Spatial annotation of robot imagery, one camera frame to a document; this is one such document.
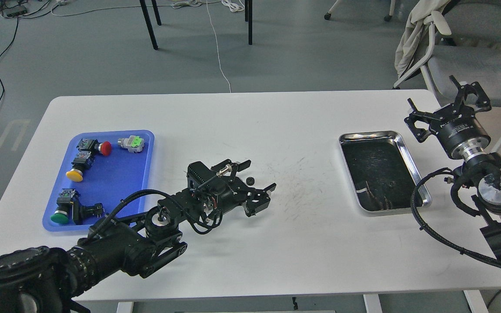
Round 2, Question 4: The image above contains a green grey connector part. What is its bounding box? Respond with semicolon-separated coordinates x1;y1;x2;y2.
117;135;145;154

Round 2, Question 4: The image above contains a black table leg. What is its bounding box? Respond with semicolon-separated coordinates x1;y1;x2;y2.
139;0;162;51
243;0;253;45

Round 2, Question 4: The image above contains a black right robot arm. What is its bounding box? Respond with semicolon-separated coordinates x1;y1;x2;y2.
404;76;501;269

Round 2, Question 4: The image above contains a green push button switch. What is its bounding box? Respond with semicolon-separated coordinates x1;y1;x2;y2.
50;188;81;225

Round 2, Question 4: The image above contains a white floor cable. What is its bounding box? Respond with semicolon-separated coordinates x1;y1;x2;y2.
205;0;232;93

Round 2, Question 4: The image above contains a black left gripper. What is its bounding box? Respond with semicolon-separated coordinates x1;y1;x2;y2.
157;159;277;218

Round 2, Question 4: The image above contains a yellow push button switch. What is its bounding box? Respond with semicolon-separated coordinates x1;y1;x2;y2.
65;151;95;182

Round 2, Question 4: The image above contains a small black gear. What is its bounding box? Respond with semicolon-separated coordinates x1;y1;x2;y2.
385;180;397;190
245;176;256;186

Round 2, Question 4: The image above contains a beige cloth on chair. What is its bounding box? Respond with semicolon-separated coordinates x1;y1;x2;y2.
394;0;450;78

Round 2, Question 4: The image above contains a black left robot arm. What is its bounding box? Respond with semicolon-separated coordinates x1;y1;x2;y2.
0;159;276;313

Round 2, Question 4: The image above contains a black industrial part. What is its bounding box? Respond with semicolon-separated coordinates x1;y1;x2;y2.
72;203;105;225

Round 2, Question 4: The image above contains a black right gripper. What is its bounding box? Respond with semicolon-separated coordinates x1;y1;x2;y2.
404;75;493;160

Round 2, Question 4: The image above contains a blue plastic tray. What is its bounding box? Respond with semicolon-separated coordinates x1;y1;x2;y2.
42;130;155;232

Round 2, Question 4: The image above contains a red push button switch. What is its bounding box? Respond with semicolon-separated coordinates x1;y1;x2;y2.
76;139;113;156

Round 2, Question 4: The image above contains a black table leg right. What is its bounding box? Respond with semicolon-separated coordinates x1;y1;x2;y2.
243;0;253;45

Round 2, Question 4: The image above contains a stainless steel tray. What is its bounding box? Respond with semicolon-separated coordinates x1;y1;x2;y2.
338;130;433;217

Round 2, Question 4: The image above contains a grey office chair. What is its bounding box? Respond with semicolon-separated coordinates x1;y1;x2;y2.
394;0;501;107

